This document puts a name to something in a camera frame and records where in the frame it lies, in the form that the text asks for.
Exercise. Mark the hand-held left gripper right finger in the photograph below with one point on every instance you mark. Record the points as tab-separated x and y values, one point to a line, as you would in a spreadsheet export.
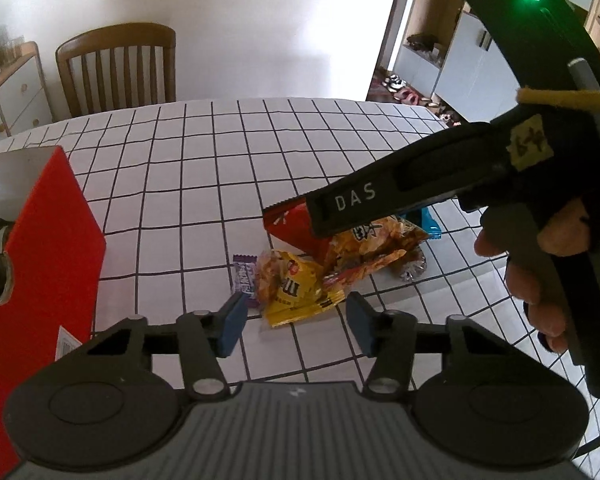
361	325

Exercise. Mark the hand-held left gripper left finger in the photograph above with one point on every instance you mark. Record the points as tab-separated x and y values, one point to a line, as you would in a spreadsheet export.
231	324

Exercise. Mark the purple candy packet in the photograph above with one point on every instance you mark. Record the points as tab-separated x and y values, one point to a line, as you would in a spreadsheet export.
244	278

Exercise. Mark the blue snack packet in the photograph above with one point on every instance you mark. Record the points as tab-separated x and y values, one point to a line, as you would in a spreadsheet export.
427	225

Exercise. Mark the yellow candy packet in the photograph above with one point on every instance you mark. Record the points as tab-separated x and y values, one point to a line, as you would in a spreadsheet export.
290	296

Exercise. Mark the clear cookie packet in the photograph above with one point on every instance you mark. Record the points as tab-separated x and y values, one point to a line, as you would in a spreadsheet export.
413	267

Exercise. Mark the orange chips packet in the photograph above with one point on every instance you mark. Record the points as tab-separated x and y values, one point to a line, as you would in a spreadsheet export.
375	246

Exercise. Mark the shiny red snack packet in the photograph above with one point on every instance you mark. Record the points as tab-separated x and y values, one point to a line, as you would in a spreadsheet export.
292	227

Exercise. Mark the red and white cardboard box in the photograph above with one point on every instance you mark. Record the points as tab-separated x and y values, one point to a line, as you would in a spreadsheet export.
50	240

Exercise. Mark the black snack packet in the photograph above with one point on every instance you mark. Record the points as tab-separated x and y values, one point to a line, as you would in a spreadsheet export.
1	235

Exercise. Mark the person's right hand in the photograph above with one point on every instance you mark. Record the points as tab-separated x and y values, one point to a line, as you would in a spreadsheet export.
535	290

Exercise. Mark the row of shoes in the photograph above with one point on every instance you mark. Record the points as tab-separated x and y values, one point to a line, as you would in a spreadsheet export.
415	97

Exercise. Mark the grey hallway cabinet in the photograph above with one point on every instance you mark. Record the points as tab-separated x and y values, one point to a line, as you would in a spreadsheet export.
455	55

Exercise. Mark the wooden chair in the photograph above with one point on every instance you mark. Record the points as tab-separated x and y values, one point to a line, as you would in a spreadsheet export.
120	65

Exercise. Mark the white wooden sideboard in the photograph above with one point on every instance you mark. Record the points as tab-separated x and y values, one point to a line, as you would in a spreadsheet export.
20	95

